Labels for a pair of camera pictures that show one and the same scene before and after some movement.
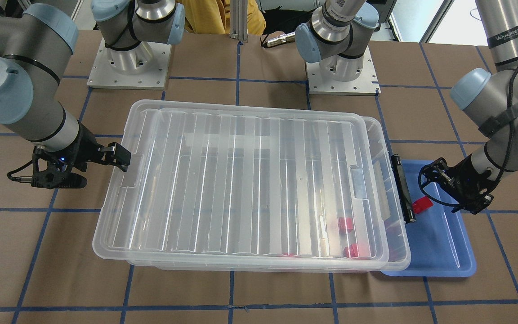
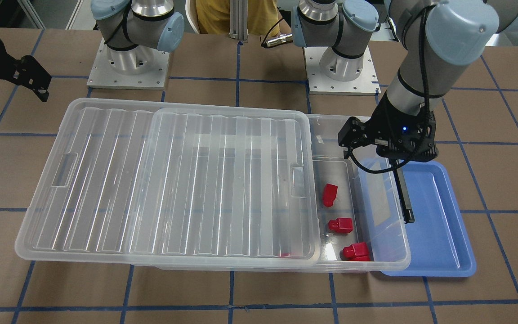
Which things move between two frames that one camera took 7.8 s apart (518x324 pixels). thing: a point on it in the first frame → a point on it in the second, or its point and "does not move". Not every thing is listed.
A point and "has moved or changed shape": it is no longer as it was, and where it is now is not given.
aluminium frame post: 238,20 does not move
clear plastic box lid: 245,182 has moved or changed shape
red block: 421,204 → 329,195
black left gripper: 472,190 → 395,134
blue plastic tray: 439,245 does not move
